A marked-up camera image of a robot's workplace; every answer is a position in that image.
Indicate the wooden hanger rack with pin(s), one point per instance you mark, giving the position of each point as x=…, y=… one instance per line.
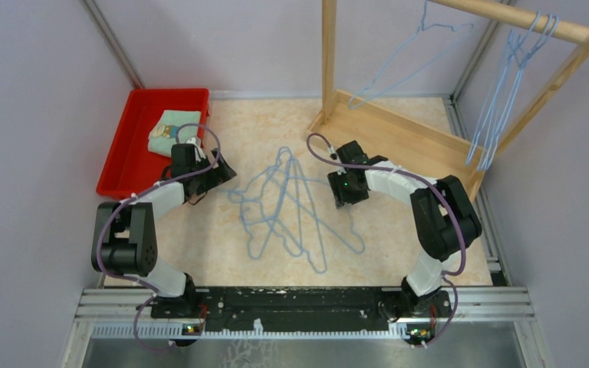
x=418, y=146

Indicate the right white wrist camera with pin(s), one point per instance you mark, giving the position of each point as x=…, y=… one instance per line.
x=338, y=158

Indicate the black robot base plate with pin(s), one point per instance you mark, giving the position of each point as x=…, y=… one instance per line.
x=305, y=310

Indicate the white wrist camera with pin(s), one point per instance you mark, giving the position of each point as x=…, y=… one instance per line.
x=196, y=144
x=338, y=158

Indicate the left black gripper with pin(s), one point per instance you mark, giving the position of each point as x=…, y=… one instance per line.
x=217, y=175

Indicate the folded light green cloth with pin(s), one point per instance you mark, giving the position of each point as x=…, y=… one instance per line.
x=174, y=126

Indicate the aluminium frame rail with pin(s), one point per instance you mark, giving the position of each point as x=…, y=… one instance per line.
x=125, y=312

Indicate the red plastic bin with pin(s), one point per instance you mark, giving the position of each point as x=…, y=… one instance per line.
x=130, y=166

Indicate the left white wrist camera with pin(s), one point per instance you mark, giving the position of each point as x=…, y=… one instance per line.
x=196, y=144

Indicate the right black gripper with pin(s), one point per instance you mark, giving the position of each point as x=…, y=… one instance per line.
x=340, y=195

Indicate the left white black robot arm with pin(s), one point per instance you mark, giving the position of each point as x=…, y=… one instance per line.
x=125, y=242

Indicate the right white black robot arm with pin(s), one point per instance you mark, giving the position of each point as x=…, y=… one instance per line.
x=445, y=221

